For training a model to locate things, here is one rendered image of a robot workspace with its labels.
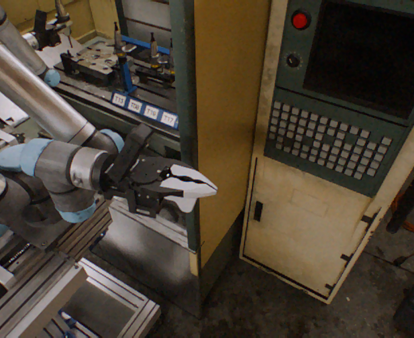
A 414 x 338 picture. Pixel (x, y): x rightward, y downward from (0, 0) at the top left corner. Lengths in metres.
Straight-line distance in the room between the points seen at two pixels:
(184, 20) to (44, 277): 0.80
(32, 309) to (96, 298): 0.96
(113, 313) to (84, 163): 1.44
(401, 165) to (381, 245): 1.37
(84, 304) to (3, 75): 1.48
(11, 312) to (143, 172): 0.66
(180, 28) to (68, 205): 0.43
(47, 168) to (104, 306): 1.43
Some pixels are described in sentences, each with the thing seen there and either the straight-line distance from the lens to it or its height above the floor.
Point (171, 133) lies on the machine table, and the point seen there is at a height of 0.90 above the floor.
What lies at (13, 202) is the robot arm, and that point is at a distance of 0.98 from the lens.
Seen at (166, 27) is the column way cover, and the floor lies 1.09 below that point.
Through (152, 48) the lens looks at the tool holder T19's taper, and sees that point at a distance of 1.71.
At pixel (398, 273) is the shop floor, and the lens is 2.56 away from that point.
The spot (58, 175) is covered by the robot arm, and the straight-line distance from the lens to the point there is 0.66.
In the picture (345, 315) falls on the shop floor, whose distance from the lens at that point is 2.30.
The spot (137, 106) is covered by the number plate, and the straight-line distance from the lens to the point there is 1.89.
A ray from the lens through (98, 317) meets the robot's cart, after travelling 2.01.
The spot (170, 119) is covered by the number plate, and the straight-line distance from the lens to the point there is 1.77.
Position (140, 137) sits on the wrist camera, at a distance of 0.54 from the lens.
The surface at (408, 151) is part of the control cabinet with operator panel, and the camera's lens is 1.29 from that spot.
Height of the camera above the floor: 2.01
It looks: 46 degrees down
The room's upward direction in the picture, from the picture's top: straight up
